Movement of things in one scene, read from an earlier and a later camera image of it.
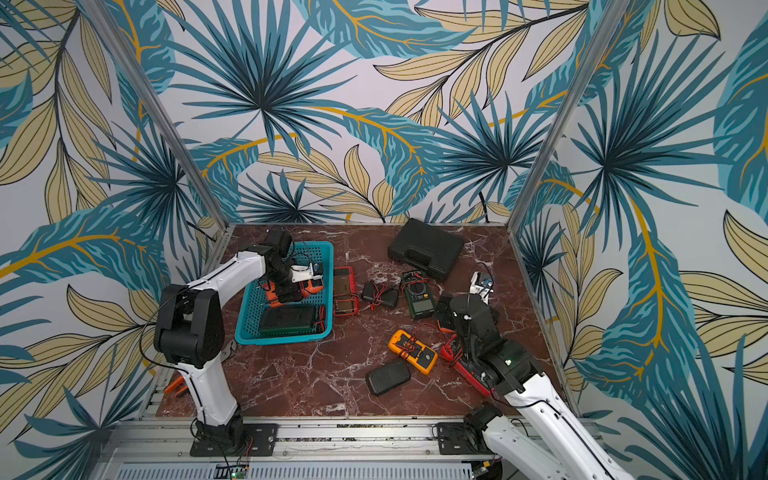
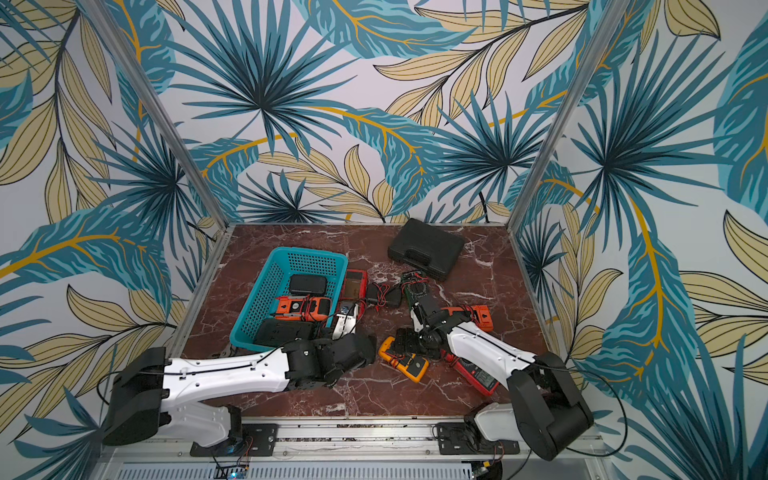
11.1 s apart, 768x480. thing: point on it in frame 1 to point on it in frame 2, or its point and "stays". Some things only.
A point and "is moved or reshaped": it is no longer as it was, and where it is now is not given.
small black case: [388, 376] to [308, 284]
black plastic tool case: [428, 247] stays
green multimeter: [415, 286] stays
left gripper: [288, 292] to [325, 342]
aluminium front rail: [312, 442] stays
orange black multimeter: [306, 290] to [302, 308]
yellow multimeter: [413, 352] is moved or reshaped
